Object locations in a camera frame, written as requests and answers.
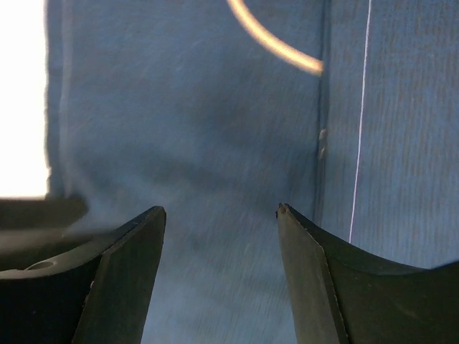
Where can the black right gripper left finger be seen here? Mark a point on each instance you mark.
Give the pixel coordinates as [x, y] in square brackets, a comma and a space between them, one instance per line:
[88, 291]

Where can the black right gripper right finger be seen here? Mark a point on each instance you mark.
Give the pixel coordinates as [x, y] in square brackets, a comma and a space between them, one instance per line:
[340, 293]

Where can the dark blue cloth napkin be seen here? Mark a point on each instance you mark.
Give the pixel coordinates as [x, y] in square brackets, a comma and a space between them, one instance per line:
[171, 103]

